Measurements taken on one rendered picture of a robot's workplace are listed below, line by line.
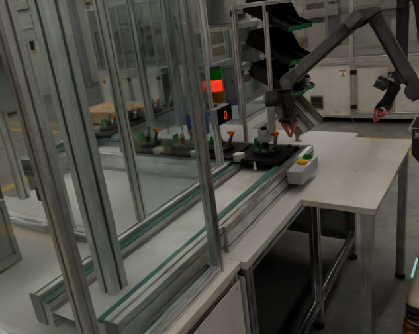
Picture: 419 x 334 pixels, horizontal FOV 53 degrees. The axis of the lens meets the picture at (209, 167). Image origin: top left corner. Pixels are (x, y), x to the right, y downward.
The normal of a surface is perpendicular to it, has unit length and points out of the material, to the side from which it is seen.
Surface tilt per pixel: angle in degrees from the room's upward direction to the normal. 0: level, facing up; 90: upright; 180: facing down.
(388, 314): 0
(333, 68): 90
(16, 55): 90
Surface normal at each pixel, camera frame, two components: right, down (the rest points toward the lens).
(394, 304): -0.12, -0.94
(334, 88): -0.54, 0.34
